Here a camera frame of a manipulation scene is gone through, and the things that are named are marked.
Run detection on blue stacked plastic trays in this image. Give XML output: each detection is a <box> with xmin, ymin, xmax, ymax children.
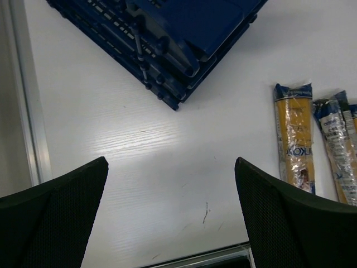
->
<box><xmin>49</xmin><ymin>0</ymin><xmax>264</xmax><ymax>110</ymax></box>

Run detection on left spaghetti bag on table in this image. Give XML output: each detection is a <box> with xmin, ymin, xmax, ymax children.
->
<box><xmin>273</xmin><ymin>83</ymin><xmax>315</xmax><ymax>194</ymax></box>

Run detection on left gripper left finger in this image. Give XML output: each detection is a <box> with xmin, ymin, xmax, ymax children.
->
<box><xmin>1</xmin><ymin>157</ymin><xmax>108</xmax><ymax>267</ymax></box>

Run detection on wide yellow spaghetti bag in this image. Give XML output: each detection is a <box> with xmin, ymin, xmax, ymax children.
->
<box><xmin>349</xmin><ymin>104</ymin><xmax>357</xmax><ymax>153</ymax></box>

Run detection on middle dark spaghetti bag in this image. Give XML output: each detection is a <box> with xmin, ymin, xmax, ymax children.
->
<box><xmin>313</xmin><ymin>90</ymin><xmax>356</xmax><ymax>206</ymax></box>

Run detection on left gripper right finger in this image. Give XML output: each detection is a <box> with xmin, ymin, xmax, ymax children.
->
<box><xmin>235</xmin><ymin>157</ymin><xmax>356</xmax><ymax>267</ymax></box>

